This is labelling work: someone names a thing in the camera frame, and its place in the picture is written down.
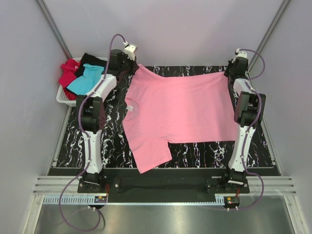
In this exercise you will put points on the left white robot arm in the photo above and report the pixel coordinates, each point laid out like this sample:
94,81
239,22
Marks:
92,118

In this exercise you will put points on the aluminium frame rail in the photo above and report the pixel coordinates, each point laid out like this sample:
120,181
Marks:
271,185

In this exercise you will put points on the black t shirt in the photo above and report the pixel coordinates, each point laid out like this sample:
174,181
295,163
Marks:
89,59

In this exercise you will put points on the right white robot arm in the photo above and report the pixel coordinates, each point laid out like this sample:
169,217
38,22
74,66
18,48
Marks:
248,107

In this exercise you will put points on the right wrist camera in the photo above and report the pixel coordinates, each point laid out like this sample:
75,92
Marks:
239,53

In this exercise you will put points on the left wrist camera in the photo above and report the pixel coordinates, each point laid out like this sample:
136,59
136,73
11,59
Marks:
129,50

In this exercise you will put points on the red t shirt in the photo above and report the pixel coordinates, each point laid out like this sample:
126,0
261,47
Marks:
65,79

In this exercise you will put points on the right control board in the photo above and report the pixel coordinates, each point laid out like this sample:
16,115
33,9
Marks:
232,200

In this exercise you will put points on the cyan t shirt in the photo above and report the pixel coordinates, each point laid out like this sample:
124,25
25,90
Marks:
86,82

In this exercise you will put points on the white slotted cable duct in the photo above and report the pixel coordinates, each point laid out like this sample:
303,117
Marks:
70,200

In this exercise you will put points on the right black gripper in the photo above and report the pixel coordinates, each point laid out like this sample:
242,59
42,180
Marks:
226,74

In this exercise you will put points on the pink t shirt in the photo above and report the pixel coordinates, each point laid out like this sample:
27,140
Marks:
163,110

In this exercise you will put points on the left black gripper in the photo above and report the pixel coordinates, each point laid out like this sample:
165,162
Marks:
134,67

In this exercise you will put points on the left control board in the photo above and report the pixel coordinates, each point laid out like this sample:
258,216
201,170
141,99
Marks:
100,199

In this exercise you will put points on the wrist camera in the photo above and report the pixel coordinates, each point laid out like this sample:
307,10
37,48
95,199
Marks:
239,53
129,50

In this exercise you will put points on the control board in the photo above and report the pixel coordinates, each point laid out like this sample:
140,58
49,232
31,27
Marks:
232,200
100,199

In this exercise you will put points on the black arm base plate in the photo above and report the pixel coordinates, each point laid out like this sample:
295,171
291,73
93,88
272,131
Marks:
214,176

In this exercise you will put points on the white plastic basket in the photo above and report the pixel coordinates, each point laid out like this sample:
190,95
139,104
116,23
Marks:
64,96

